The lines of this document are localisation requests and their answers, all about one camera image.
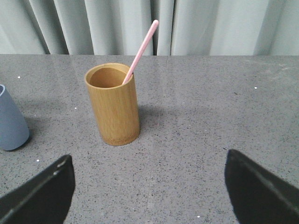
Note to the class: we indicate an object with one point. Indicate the pink chopstick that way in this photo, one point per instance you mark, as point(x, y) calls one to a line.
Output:
point(141, 50)

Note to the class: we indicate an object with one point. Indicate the bamboo wooden cup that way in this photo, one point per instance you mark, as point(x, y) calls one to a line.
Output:
point(114, 103)

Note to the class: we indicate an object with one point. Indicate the blue plastic cup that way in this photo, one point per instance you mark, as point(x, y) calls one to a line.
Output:
point(14, 131)

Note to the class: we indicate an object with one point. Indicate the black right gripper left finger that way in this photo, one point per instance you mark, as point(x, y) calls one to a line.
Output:
point(44, 199)

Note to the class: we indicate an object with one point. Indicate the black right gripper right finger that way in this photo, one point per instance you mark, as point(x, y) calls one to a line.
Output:
point(257, 195)

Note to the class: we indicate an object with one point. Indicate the grey-white curtain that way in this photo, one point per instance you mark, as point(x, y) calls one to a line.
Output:
point(118, 27)

